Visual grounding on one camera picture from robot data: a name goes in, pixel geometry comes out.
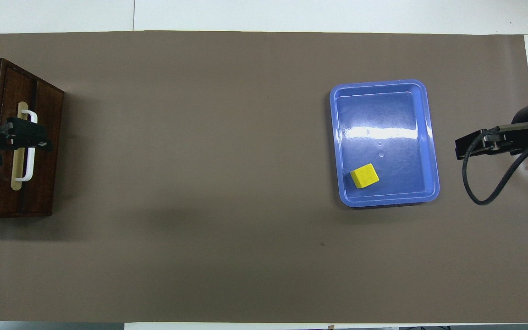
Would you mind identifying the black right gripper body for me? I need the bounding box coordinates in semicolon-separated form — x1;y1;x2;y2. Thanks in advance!
482;121;528;157

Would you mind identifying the white drawer handle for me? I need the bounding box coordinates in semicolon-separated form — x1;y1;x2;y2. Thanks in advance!
11;101;39;191

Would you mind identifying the wooden drawer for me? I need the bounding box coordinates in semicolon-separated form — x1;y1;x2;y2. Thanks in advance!
0;62;39;217

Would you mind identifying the yellow block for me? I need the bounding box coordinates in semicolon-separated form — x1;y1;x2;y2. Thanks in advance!
350;163;380;189

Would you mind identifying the dark wooden drawer cabinet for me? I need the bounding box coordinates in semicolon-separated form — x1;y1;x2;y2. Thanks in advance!
0;58;65;219

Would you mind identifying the blue plastic tray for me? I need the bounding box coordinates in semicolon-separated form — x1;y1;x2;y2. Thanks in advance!
330;79;440;208

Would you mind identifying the brown table mat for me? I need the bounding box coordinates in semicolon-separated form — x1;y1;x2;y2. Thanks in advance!
0;31;528;324

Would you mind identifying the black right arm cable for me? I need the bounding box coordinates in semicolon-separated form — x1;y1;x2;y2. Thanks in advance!
462;128;528;206

